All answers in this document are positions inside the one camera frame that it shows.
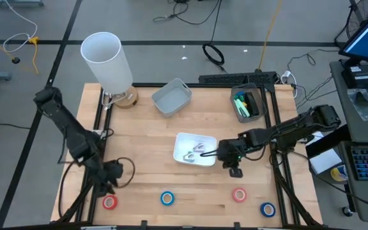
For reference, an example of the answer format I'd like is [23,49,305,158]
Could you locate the white cardboard box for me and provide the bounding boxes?
[309,149,343,175]

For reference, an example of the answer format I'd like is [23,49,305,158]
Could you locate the black left wrist camera cable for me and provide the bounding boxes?
[113,157,136,188]

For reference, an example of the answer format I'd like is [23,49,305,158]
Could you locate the clear plastic bag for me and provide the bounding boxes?
[346,88,368,122]

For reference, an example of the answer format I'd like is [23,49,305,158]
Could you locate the black mini computer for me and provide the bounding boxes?
[341,65,368,89]

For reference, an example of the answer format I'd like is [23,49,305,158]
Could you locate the dark grey translucent bin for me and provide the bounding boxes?
[230,82,267,124]

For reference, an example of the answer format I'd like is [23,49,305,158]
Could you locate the white plastic bin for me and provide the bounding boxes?
[172,132,219,167]

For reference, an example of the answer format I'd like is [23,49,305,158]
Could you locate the black floor fan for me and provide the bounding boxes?
[343,0,368,41]

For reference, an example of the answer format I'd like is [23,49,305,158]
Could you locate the white floor cable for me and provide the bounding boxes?
[3,0,38,54]

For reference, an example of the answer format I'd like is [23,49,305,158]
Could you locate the white shade table lamp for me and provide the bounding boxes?
[80,31,139,110]

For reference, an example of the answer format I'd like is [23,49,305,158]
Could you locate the black floor cable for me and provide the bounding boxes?
[153,0,222,26]

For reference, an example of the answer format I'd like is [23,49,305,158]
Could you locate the yellow hanging cable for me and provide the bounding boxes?
[257,0,282,72]

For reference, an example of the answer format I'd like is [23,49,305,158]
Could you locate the red tape roll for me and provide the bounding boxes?
[102,195,118,211]

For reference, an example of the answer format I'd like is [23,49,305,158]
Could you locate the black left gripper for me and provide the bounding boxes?
[94,160,124,197]

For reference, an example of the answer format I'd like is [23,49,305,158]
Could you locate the light blue tape roll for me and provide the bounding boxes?
[160,190,175,206]

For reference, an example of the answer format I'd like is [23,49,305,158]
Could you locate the dark blue tape roll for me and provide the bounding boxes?
[260,202,276,219]

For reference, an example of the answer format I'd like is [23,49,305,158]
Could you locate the light grey plastic bin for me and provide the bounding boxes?
[151,78,193,118]

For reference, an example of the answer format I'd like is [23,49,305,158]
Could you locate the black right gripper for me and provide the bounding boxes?
[217,139,246,179]

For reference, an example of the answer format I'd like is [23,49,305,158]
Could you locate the black coiled hanging cable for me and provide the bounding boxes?
[202,0,226,67]

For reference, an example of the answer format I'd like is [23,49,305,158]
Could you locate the white power adapter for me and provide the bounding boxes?
[281,70,297,84]

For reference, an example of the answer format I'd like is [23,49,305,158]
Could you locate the pink tape roll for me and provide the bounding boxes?
[232,187,248,203]

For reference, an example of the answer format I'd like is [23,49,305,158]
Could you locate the yellow floor cable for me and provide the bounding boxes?
[0,27,40,76]

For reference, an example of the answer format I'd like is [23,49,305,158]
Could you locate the black aluminium rig frame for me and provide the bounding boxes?
[51,72,324,230]

